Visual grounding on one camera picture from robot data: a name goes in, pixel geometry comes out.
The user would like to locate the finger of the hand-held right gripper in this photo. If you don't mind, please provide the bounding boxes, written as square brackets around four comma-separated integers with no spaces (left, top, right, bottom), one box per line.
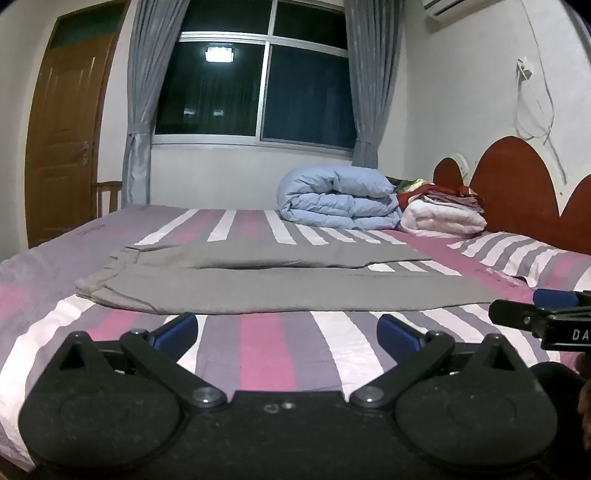
[531,288,591,311]
[488,299,555,331]

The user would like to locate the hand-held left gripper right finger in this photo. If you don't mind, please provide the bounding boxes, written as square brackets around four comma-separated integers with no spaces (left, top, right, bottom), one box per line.
[348,314,539,411]

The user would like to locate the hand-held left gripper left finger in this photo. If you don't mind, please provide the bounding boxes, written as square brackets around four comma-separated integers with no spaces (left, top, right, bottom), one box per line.
[46,312,228,409]

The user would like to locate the grey pants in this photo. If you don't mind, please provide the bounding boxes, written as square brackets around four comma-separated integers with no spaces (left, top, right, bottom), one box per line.
[75,242,497,315]

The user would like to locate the striped pillow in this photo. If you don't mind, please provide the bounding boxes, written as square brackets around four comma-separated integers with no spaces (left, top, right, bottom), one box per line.
[450,231,591,292]

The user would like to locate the striped pink bed sheet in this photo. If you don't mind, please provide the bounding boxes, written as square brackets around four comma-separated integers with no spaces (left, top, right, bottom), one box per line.
[0,203,591,472]

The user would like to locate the brown wooden headboard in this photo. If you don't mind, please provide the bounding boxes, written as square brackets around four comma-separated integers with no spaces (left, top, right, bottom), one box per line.
[433,136,591,257]

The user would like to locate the white folded quilt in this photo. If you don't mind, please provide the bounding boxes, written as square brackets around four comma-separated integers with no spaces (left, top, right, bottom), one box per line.
[399,198,488,238]

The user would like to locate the stack of red clothes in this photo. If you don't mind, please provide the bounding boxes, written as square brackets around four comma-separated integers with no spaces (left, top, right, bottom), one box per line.
[388,178,484,213]

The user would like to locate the light blue folded duvet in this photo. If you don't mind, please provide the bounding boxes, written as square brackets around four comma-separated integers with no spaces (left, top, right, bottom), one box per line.
[277,166,403,230]

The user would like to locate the wooden chair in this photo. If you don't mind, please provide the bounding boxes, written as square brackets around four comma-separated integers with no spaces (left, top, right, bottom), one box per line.
[91,181,123,216]

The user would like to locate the brown wooden door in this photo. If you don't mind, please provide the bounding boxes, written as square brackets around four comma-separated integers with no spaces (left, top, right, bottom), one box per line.
[27,0,130,248]

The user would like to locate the grey curtain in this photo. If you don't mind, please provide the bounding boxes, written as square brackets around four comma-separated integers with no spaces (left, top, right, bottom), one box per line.
[121,0,192,207]
[344,0,407,169]

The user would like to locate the sliding glass window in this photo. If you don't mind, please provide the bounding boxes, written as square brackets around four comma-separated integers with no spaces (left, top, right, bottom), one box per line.
[154,0,358,153]

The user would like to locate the white air conditioner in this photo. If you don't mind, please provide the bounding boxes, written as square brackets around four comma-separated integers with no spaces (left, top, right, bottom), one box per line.
[421,0,468,18]

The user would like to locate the white cable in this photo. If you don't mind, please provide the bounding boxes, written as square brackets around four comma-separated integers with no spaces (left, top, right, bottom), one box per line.
[514,0,568,183]

